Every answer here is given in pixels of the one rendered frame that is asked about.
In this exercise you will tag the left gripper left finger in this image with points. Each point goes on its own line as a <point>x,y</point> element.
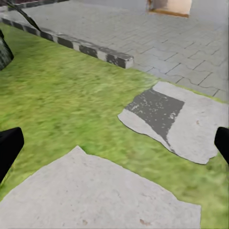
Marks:
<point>11,142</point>

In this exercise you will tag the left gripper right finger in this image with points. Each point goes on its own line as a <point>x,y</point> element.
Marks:
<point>222,142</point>

